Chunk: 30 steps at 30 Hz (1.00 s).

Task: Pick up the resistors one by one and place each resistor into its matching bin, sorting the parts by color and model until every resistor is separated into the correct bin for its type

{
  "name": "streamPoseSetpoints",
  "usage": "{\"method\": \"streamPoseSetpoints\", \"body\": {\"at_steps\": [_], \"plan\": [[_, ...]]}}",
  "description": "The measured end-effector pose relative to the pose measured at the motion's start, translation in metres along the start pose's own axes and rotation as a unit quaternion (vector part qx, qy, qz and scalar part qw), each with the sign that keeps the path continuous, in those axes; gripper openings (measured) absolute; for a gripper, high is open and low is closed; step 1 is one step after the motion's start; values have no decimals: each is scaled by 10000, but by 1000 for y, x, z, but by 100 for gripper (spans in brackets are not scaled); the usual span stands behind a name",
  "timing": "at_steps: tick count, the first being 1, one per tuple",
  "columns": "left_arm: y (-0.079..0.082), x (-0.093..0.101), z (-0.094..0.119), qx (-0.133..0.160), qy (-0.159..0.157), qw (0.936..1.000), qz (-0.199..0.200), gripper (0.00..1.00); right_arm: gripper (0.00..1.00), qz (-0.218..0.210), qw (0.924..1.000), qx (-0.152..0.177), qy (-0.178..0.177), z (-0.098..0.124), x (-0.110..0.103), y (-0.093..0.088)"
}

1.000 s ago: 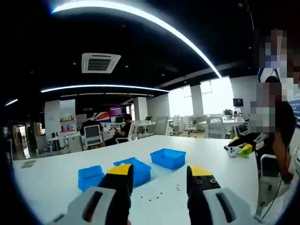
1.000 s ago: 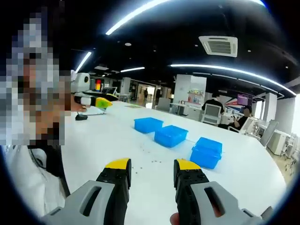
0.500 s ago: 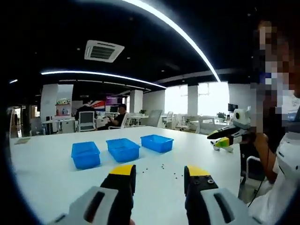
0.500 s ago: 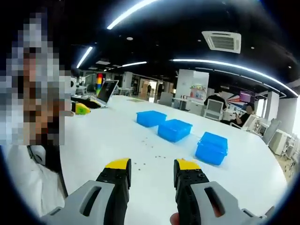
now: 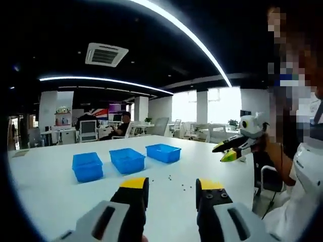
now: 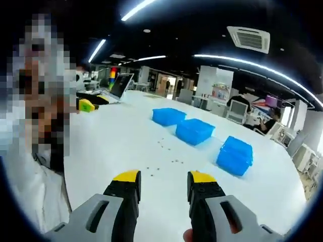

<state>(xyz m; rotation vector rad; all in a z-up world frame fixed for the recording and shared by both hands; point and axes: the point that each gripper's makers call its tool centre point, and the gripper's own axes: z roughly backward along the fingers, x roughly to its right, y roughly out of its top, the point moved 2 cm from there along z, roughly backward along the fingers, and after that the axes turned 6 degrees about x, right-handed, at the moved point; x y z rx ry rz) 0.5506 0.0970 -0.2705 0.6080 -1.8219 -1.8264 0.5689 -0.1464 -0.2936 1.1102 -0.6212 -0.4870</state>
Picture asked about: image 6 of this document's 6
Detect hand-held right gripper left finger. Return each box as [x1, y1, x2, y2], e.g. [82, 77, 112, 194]
[44, 170, 142, 242]

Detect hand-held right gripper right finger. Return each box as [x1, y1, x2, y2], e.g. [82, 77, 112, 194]
[187, 170, 283, 242]

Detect black resistors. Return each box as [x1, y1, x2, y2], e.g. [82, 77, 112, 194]
[145, 137, 186, 177]

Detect blue plastic bin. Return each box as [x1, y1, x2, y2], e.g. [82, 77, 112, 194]
[152, 107, 187, 127]
[175, 118, 216, 146]
[216, 135, 253, 177]

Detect person's right hand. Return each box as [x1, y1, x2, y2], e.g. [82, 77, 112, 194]
[182, 228, 194, 242]

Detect open silver laptop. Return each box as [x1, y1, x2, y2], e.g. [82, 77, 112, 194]
[99, 73, 135, 104]

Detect rainbow striped pillar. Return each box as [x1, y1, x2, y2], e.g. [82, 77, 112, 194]
[109, 67, 119, 88]

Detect short ceiling light strip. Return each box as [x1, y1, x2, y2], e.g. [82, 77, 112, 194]
[88, 39, 106, 64]

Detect straight ceiling light strip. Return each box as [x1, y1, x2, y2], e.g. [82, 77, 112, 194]
[117, 54, 167, 67]

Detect white mesh office chair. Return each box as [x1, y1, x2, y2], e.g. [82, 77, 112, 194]
[253, 122, 281, 137]
[228, 99, 248, 124]

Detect long curved ceiling light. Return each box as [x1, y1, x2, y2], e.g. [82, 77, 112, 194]
[121, 0, 157, 22]

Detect white display shelf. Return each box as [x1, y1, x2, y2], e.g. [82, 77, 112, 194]
[210, 82, 232, 101]

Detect purple screen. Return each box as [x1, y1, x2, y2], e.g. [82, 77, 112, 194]
[264, 94, 281, 108]

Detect curved ceiling light strip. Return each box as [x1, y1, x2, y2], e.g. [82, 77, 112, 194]
[191, 53, 323, 105]

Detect ceiling air conditioner vent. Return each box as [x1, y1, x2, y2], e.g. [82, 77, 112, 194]
[226, 26, 271, 54]

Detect striped flag wall poster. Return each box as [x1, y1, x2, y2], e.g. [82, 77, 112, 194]
[251, 95, 268, 108]

